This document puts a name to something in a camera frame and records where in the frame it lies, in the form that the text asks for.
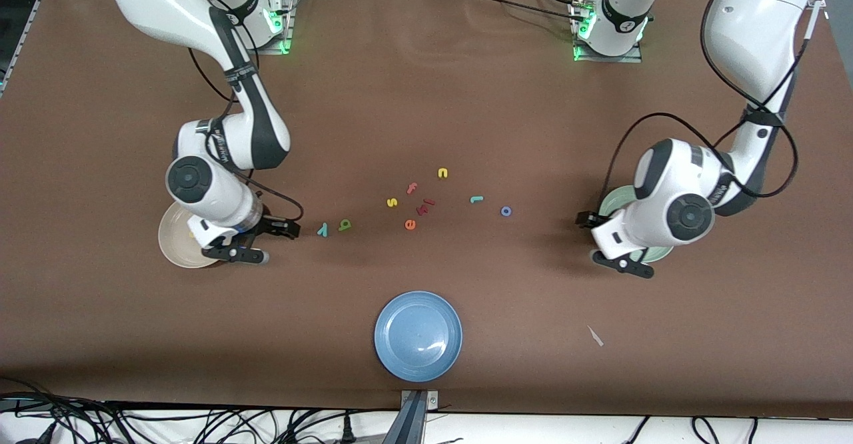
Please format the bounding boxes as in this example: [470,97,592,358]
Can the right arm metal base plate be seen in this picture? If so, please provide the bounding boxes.
[253,0,295,55]

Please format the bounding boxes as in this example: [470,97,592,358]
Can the black cable on table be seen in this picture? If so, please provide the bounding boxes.
[474,0,590,25]

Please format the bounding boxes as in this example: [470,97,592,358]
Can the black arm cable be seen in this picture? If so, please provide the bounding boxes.
[602,0,799,215]
[189,47,305,223]

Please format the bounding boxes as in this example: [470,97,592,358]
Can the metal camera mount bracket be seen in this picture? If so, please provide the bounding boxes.
[381,389,440,444]

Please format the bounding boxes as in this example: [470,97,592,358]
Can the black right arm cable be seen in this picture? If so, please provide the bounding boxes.
[189,47,305,223]

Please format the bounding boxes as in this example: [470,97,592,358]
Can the light green plate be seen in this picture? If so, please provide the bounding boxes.
[597,186,675,263]

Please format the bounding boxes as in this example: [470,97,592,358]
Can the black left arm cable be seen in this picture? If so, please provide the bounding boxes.
[602,0,799,215]

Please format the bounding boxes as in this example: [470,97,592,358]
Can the brown table cover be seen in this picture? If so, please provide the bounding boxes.
[0,0,853,419]

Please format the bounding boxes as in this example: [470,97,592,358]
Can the tangled black cables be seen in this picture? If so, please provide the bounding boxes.
[0,377,394,444]

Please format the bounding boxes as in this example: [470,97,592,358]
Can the blue plate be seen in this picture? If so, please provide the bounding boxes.
[374,290,463,383]

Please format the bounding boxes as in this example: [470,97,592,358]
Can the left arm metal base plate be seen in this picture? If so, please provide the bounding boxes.
[570,0,644,63]

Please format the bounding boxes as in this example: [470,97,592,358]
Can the beige brown plate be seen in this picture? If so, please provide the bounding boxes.
[158,203,224,269]

